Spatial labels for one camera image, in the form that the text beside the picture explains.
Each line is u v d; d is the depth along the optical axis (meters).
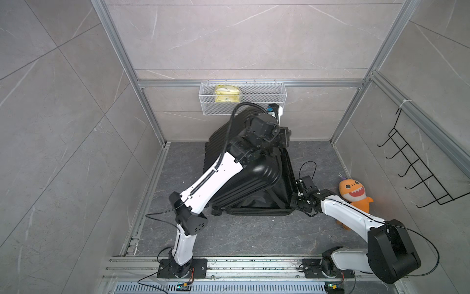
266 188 0.65
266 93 0.98
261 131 0.48
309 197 0.66
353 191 0.88
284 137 0.57
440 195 0.58
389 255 0.41
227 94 0.88
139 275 0.73
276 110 0.59
